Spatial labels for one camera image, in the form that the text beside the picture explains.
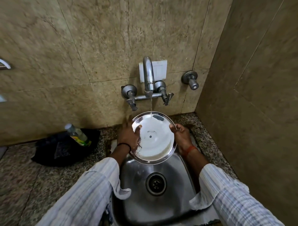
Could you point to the person's left hand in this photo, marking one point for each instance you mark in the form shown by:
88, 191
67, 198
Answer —
127, 137

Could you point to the person's right hand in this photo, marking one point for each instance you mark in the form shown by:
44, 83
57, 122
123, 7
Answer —
182, 137

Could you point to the person's right thumb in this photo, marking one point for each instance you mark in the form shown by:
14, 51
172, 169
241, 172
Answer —
173, 127

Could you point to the person's left thumb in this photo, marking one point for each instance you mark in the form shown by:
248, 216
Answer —
137, 128

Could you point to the round steel plate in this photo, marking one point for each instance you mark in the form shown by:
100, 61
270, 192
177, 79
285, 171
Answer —
154, 139

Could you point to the person's left forearm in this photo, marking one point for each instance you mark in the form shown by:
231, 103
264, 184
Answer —
93, 193

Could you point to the person's right forearm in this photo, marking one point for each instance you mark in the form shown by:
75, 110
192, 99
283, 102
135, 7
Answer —
223, 191

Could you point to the black wrist band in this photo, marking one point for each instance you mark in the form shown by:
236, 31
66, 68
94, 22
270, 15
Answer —
124, 145

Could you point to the orange wrist thread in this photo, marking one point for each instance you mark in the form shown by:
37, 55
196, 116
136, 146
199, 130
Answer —
189, 150

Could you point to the sink drain strainer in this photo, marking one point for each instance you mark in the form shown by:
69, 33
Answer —
156, 184

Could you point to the clear plastic bottle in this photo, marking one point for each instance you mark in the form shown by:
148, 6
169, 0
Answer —
78, 135

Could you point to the steel sink basin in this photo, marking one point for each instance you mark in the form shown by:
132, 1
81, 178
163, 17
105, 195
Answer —
149, 202

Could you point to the black cloth bag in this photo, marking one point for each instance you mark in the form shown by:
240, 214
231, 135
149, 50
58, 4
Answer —
62, 151

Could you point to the chrome wall mixer tap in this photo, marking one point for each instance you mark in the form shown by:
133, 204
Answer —
149, 83

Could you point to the chrome wall stop valve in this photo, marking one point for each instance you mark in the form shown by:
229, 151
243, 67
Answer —
191, 80

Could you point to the white wall switch plate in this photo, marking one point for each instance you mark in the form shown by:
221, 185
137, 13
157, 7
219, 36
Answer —
160, 69

